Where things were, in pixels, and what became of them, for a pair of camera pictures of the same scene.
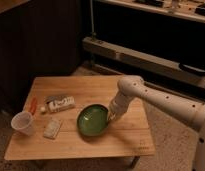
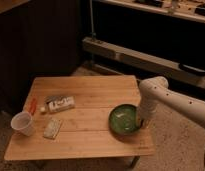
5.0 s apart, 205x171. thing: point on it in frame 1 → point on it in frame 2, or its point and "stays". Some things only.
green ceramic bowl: [92, 120] → [124, 119]
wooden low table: [55, 104] stays
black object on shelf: [191, 69] stays
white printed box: [60, 103] stays
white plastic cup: [22, 122] stays
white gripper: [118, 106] → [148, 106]
